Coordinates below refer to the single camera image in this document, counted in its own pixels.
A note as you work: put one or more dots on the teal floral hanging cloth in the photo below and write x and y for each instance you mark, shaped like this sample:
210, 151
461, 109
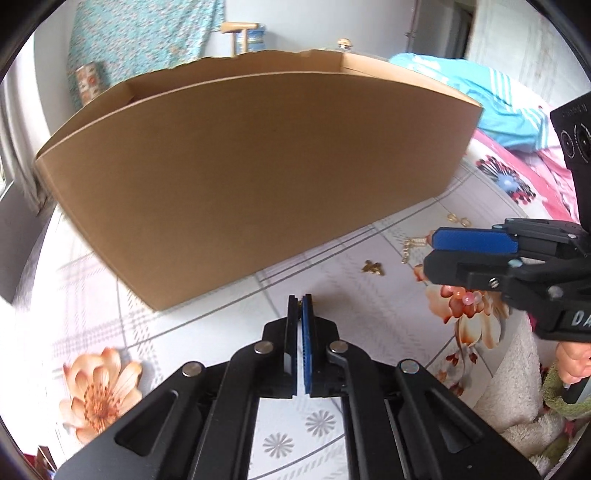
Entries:
138, 32

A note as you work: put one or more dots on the brown cardboard box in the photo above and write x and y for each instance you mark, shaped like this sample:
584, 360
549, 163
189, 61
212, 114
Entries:
254, 175

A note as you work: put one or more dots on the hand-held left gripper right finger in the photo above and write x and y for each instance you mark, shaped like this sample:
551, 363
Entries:
307, 346

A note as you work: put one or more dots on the cyan blanket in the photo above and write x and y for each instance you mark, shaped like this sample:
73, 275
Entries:
485, 92

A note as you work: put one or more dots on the wooden chair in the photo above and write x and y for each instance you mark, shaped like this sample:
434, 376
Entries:
233, 28

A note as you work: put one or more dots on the grey curtain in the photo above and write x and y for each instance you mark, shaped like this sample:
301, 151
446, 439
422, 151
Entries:
23, 161

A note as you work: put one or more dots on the person's right hand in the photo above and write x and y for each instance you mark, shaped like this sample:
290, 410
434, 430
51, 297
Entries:
575, 360

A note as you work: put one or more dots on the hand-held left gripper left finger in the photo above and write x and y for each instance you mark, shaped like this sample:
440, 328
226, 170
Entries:
292, 350

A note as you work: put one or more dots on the green fluffy cloth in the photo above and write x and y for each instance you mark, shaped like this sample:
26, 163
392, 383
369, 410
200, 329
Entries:
554, 387

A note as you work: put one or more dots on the red gift bag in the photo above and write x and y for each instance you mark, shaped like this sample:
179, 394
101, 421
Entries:
44, 461

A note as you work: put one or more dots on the gold-capped glass jar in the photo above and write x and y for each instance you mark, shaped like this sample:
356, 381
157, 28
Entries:
344, 44

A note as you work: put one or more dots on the patterned storage box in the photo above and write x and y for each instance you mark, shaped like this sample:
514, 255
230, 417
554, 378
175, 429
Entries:
90, 85

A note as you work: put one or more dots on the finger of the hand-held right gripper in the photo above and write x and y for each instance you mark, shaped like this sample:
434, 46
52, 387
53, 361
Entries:
480, 272
471, 240

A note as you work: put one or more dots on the blue water bottle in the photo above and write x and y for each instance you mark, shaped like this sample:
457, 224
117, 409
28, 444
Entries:
254, 41

